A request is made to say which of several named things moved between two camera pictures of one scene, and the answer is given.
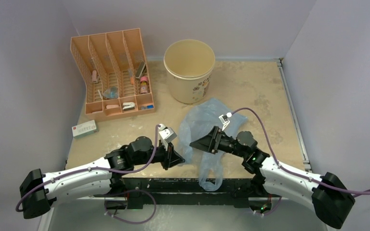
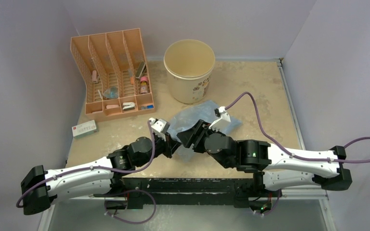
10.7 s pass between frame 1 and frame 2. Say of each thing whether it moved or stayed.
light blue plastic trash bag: moved
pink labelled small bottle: stayed
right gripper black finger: moved
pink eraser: stayed
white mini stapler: stayed
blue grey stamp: stayed
